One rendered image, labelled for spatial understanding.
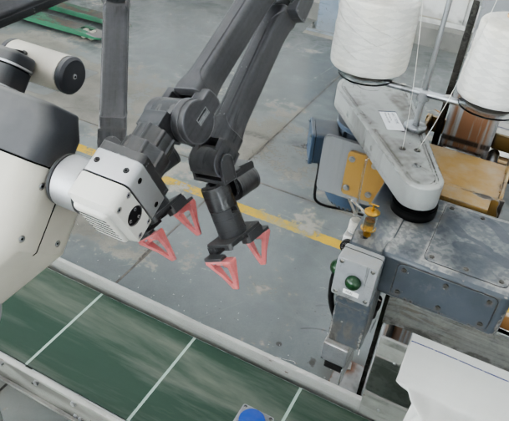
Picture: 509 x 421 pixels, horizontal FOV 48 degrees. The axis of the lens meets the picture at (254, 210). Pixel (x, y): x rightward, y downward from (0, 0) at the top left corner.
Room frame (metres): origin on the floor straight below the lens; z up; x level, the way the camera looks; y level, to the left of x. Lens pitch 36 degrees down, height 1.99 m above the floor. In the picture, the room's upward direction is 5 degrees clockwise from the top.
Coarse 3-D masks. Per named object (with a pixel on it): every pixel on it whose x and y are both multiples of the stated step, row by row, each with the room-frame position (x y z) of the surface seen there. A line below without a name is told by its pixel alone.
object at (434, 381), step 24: (408, 360) 0.91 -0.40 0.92; (432, 360) 0.89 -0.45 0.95; (456, 360) 0.87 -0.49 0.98; (480, 360) 0.85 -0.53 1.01; (408, 384) 0.90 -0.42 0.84; (432, 384) 0.88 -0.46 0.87; (456, 384) 0.86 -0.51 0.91; (480, 384) 0.84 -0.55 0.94; (504, 384) 0.82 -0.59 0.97; (432, 408) 0.85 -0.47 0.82; (456, 408) 0.85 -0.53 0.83; (480, 408) 0.83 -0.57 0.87; (504, 408) 0.81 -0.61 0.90
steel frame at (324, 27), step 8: (320, 0) 5.88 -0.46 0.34; (328, 0) 5.84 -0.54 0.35; (336, 0) 5.81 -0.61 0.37; (320, 8) 5.87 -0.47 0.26; (328, 8) 5.83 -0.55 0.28; (336, 8) 5.80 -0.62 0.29; (320, 16) 5.86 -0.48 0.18; (328, 16) 5.83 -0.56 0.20; (336, 16) 5.80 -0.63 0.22; (312, 24) 5.90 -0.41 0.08; (320, 24) 5.86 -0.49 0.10; (328, 24) 5.82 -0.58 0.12; (304, 32) 5.87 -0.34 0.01; (312, 32) 5.84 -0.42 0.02; (320, 32) 5.82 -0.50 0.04; (328, 32) 5.81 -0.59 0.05
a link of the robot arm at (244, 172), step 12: (228, 156) 0.90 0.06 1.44; (228, 168) 0.90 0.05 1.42; (240, 168) 0.94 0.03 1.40; (252, 168) 0.98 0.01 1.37; (204, 180) 0.91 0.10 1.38; (216, 180) 0.89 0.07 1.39; (228, 180) 0.89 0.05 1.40; (240, 180) 0.93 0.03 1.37; (252, 180) 0.95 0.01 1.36; (240, 192) 0.93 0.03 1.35
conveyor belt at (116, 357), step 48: (48, 288) 1.55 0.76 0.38; (0, 336) 1.30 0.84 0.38; (48, 336) 1.32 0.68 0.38; (96, 336) 1.35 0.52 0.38; (144, 336) 1.37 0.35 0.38; (96, 384) 1.14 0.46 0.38; (144, 384) 1.16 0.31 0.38; (192, 384) 1.18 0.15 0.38; (240, 384) 1.20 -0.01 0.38; (288, 384) 1.22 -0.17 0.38
